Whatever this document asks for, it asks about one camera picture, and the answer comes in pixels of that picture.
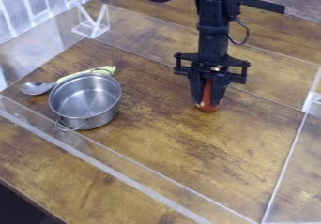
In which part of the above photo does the black bar in background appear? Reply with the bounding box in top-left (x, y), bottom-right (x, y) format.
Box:
top-left (240, 0), bottom-right (285, 14)

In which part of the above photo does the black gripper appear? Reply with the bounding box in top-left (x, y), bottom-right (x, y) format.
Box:
top-left (174, 52), bottom-right (252, 106)

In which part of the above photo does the silver metal pot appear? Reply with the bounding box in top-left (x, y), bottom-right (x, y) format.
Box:
top-left (50, 73), bottom-right (122, 131)

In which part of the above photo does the red plush mushroom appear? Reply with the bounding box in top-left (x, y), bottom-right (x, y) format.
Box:
top-left (197, 80), bottom-right (221, 112)

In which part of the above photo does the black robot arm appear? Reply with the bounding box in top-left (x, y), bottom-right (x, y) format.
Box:
top-left (174, 0), bottom-right (252, 112)

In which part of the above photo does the clear acrylic triangular stand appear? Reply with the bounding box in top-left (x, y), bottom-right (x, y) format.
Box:
top-left (71, 4), bottom-right (111, 38)

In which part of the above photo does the spoon with yellow-green handle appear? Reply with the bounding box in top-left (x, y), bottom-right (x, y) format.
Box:
top-left (21, 66), bottom-right (117, 96)

